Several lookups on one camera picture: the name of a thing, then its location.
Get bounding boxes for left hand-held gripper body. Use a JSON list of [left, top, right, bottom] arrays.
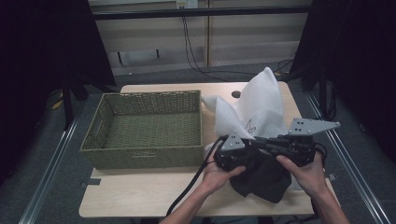
[[213, 132, 262, 173]]

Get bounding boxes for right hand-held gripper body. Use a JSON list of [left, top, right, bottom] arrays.
[[274, 118, 342, 168]]

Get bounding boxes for dark cloth garment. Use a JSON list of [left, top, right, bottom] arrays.
[[229, 152, 292, 204]]

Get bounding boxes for white cloth with print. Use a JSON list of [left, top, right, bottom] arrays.
[[201, 66, 304, 191]]

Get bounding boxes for green woven basket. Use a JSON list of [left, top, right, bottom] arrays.
[[79, 90, 205, 171]]

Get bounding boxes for person's left hand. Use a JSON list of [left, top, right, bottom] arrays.
[[200, 152, 247, 196]]

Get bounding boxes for person's right hand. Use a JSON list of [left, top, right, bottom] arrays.
[[276, 151, 327, 200]]

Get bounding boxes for black curtain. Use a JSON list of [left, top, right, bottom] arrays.
[[0, 0, 117, 187], [289, 0, 396, 163]]

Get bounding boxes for black horizontal bar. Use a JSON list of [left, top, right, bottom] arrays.
[[92, 5, 313, 21]]

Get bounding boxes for black stand leg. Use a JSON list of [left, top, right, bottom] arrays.
[[61, 81, 75, 131]]

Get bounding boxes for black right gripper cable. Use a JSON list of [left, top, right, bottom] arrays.
[[311, 142, 329, 218]]

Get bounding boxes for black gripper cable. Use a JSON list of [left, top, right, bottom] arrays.
[[311, 142, 329, 218], [165, 133, 230, 217]]

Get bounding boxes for black floor cables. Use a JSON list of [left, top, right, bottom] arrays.
[[317, 87, 338, 122]]

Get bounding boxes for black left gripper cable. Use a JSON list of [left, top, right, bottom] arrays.
[[165, 133, 230, 217]]

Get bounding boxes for metal floor rail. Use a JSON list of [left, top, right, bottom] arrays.
[[305, 92, 391, 224], [18, 114, 80, 224]]

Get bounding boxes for black cables from outlet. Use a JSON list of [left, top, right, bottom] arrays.
[[181, 15, 294, 83]]

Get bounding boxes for white wall outlet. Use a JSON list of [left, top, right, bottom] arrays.
[[176, 0, 200, 9]]

